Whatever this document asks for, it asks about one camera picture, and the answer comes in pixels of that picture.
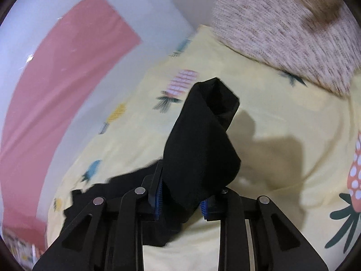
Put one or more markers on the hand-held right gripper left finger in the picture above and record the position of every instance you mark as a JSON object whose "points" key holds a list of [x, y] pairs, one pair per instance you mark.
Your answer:
{"points": [[158, 200]]}

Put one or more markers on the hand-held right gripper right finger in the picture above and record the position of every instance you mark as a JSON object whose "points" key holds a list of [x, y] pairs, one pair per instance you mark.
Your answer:
{"points": [[204, 209]]}

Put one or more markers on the black garment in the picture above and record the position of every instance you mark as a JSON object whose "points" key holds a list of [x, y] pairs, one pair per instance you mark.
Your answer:
{"points": [[203, 146]]}

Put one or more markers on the yellow pineapple print bed sheet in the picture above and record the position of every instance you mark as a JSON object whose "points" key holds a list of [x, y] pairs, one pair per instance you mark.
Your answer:
{"points": [[282, 175]]}

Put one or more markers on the grey pineapple print cloth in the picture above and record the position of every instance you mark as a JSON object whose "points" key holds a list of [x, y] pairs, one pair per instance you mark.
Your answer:
{"points": [[17, 245]]}

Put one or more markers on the speckled beige pillow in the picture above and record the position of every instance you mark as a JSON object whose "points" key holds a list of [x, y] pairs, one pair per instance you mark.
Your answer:
{"points": [[270, 25]]}

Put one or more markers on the white headboard panel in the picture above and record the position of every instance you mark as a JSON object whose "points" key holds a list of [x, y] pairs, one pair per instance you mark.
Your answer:
{"points": [[194, 2]]}

